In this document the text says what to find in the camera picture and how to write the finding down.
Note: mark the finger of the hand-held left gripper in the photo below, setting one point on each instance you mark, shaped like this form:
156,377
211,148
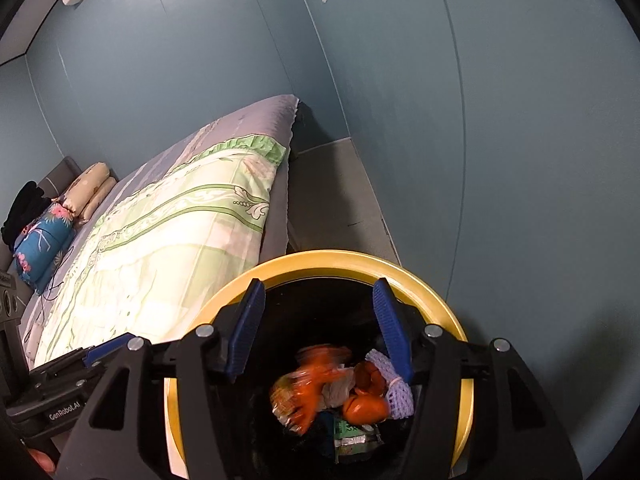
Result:
105,350

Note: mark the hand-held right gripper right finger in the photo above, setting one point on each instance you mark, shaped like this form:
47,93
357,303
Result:
395,340

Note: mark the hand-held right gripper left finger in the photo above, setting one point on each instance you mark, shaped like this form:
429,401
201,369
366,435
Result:
245,340

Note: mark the purple foam net bundle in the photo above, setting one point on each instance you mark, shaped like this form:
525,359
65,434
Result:
397,400

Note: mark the orange plastic bag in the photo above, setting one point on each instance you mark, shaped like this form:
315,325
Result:
367,405

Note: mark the orange snack wrapper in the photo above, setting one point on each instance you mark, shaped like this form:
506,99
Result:
305,385

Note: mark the white plastic bag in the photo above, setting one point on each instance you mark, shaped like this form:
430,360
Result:
335,390

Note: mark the black bin with yellow rim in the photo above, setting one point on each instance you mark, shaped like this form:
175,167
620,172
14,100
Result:
325,260

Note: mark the green snack packet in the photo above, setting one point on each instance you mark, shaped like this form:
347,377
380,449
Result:
357,440

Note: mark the person's left hand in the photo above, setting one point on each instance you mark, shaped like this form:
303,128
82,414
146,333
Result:
42,460

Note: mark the green patterned quilt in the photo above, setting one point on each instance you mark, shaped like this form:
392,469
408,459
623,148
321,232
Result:
175,240

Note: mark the blue floral folded quilt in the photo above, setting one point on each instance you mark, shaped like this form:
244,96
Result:
42,245

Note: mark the black clothes pile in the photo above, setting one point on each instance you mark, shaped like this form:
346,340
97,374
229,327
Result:
25,205

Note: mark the beige folded quilt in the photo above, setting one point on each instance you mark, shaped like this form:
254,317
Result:
87,185

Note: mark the grey upholstered headboard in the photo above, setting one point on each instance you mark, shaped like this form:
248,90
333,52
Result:
65,167

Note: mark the grey striped bedsheet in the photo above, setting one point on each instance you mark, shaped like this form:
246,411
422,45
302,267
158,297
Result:
250,115

